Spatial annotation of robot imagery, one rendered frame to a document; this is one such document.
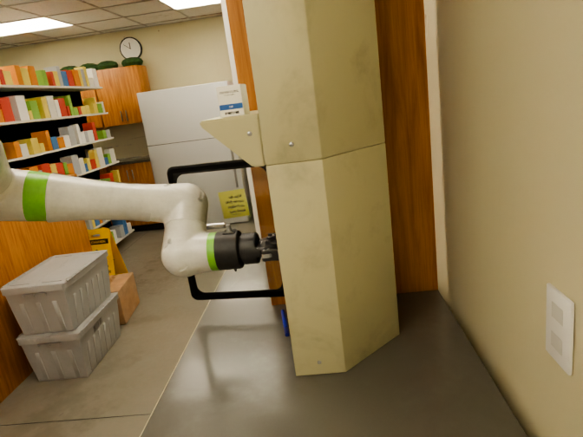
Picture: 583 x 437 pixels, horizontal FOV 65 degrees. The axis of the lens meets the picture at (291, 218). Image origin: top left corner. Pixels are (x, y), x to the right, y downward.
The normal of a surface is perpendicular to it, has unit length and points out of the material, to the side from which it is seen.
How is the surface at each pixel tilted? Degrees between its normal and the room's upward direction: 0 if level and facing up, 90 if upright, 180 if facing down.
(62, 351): 96
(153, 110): 90
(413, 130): 90
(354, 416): 0
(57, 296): 95
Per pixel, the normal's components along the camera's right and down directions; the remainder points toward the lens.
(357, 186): 0.66, 0.11
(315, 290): -0.05, 0.26
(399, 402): -0.13, -0.96
